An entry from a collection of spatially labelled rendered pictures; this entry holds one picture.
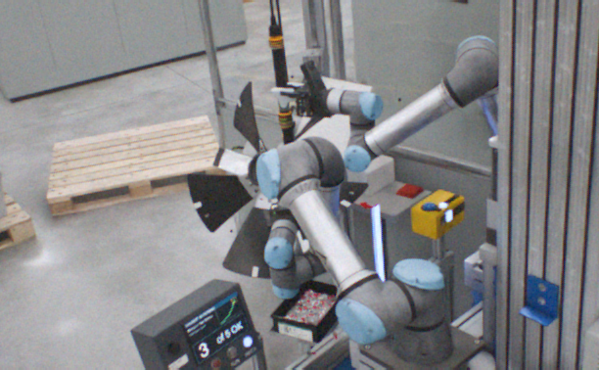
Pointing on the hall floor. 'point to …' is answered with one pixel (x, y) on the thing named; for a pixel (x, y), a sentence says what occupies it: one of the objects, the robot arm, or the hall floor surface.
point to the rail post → (449, 298)
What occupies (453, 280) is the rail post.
